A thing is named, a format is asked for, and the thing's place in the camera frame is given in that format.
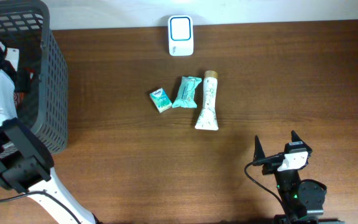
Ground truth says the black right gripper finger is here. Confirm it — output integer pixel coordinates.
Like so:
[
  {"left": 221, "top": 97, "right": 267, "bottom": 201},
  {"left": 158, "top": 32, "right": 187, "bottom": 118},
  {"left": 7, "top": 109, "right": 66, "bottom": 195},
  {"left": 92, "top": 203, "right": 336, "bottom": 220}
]
[
  {"left": 253, "top": 135, "right": 265, "bottom": 161},
  {"left": 291, "top": 130, "right": 311, "bottom": 152}
]

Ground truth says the white floral cream tube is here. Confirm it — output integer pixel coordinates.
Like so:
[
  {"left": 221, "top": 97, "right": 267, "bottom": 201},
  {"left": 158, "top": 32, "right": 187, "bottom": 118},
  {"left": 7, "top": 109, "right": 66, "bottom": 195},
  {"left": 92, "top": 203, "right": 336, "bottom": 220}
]
[{"left": 195, "top": 70, "right": 219, "bottom": 131}]

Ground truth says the teal wet wipes packet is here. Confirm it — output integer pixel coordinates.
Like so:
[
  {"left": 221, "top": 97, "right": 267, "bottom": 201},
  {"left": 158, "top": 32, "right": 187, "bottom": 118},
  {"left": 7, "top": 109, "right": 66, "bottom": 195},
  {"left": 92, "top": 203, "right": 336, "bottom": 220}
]
[{"left": 172, "top": 77, "right": 202, "bottom": 108}]

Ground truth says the small teal tissue pack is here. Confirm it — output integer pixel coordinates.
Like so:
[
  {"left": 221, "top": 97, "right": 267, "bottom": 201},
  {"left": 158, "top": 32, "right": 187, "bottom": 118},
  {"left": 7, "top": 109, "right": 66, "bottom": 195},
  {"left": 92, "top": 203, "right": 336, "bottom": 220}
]
[{"left": 150, "top": 88, "right": 172, "bottom": 113}]

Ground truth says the orange chocolate bar wrapper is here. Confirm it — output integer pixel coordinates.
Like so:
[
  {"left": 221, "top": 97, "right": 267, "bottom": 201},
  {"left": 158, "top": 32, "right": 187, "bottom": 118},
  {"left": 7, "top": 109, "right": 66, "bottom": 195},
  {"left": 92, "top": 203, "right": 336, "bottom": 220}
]
[{"left": 14, "top": 92, "right": 25, "bottom": 108}]

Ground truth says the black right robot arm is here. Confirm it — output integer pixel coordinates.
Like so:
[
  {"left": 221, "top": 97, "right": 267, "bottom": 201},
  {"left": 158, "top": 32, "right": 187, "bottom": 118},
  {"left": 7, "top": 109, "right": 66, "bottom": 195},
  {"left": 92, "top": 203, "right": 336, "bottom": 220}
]
[{"left": 244, "top": 131, "right": 342, "bottom": 224}]

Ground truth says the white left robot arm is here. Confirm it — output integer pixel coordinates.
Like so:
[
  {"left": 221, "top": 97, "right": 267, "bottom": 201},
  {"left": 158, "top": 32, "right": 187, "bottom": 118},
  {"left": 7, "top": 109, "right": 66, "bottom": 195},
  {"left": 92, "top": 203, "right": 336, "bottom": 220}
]
[{"left": 0, "top": 41, "right": 99, "bottom": 223}]

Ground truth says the white barcode scanner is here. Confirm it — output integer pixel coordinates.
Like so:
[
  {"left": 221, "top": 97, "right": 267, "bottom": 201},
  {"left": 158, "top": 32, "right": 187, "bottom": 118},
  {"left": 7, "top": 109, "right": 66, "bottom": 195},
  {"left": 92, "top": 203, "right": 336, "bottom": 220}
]
[{"left": 167, "top": 15, "right": 194, "bottom": 57}]

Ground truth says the dark grey plastic basket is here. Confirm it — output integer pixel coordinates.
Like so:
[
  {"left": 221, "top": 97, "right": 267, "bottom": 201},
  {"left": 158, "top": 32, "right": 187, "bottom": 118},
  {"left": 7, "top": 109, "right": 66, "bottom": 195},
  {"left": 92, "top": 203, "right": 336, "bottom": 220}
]
[{"left": 0, "top": 1, "right": 68, "bottom": 154}]

